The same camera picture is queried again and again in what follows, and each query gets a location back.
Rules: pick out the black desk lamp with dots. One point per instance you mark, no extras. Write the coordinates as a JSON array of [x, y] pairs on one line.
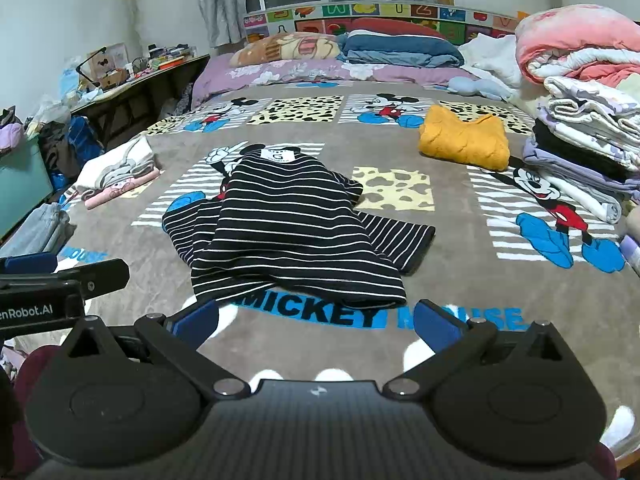
[[85, 67]]

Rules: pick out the yellow knit sweater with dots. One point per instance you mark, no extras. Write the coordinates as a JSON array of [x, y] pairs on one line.
[[460, 140]]

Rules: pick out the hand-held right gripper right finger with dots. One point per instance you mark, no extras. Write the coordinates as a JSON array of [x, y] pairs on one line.
[[435, 325]]

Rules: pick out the black folded garment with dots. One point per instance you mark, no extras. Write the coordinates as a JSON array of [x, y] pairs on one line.
[[570, 150]]

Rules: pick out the red pillow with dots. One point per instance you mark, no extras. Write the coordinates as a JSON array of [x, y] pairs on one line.
[[395, 26]]

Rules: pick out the grey folded jeans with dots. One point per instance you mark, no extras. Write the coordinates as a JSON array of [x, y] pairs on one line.
[[35, 230]]

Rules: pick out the orange cartoon print pillow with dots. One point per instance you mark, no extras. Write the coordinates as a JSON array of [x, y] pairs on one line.
[[285, 47]]

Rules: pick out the black white striped shirt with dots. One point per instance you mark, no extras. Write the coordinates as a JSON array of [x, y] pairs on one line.
[[290, 220]]

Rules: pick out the dark clothes pile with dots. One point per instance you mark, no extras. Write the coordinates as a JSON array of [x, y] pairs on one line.
[[60, 147]]

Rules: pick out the teal cabinet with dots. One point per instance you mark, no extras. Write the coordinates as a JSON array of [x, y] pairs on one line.
[[22, 185]]

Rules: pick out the dark wooden desk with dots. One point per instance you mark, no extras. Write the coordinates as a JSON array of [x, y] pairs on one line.
[[145, 90]]

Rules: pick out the person's maroon clothing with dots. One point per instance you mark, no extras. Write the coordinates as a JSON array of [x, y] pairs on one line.
[[25, 410]]

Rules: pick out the grey curtain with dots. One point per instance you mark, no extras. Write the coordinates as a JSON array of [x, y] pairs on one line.
[[220, 0]]

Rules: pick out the pink folded garment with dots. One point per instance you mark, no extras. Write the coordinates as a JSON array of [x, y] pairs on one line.
[[125, 190]]

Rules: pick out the purple floral bedsheet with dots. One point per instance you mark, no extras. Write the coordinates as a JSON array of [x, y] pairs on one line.
[[300, 74]]

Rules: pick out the colourful picture headboard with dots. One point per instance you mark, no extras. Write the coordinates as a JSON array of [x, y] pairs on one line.
[[320, 12]]

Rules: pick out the lavender folded garment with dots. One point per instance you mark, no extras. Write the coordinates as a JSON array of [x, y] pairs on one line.
[[560, 167]]

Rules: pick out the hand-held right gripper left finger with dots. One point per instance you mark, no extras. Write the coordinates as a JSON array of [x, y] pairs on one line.
[[197, 322]]

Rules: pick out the cardboard box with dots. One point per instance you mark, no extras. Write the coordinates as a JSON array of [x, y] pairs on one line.
[[114, 78]]

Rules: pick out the light blue plush toy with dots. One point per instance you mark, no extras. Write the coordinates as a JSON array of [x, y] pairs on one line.
[[480, 87]]

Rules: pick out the white crumpled cloth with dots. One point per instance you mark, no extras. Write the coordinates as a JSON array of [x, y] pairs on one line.
[[487, 57]]

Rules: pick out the grey cartoon printed blanket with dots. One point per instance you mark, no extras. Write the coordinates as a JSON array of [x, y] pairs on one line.
[[465, 225]]

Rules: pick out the white floral folded sheet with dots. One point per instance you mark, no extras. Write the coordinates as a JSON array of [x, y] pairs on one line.
[[590, 107]]

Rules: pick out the blue folded quilt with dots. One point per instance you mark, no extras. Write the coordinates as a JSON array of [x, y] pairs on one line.
[[400, 51]]

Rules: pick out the pink folded quilt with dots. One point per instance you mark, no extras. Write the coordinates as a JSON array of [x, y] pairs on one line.
[[565, 35]]

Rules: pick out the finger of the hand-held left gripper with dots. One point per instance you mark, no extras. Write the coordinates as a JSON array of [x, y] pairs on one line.
[[27, 262], [100, 277]]

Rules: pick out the light blue plastic bag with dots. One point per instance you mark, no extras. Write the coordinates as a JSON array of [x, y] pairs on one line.
[[70, 82]]

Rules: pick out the purple jacket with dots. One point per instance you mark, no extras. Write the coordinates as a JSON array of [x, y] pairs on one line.
[[10, 132]]

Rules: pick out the white printed folded garment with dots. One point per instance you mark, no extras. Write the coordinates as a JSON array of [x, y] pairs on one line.
[[117, 165]]

